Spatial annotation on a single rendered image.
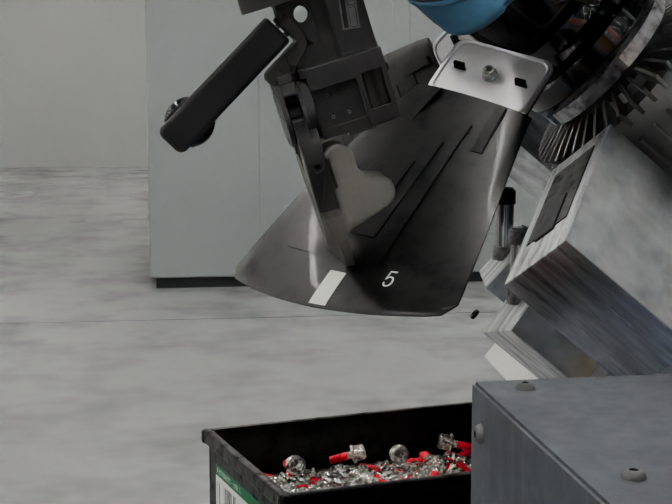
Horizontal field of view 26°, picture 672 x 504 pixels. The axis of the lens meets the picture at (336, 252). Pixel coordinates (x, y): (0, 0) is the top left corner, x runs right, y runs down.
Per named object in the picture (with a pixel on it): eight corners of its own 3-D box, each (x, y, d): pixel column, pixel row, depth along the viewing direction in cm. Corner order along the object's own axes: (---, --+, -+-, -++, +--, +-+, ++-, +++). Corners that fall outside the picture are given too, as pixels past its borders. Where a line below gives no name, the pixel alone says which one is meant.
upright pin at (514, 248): (528, 300, 123) (529, 225, 122) (534, 305, 121) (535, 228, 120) (503, 301, 122) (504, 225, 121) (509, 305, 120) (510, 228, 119)
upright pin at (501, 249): (512, 257, 131) (514, 186, 130) (518, 260, 129) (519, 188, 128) (489, 257, 131) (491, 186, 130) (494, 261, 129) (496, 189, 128)
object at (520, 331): (551, 390, 125) (595, 325, 126) (582, 390, 119) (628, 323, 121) (482, 332, 123) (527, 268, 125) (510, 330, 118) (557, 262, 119)
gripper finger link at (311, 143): (342, 210, 104) (306, 92, 102) (321, 216, 104) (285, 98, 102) (335, 202, 109) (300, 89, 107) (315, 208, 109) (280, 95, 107)
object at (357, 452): (329, 454, 100) (364, 444, 100) (325, 448, 101) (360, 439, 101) (333, 472, 100) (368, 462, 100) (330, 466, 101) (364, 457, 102)
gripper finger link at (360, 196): (416, 252, 106) (380, 131, 105) (339, 276, 106) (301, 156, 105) (409, 245, 110) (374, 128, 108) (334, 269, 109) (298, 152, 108)
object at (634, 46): (594, 39, 135) (578, 25, 135) (688, -25, 123) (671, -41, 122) (528, 145, 129) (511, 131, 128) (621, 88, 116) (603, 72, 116)
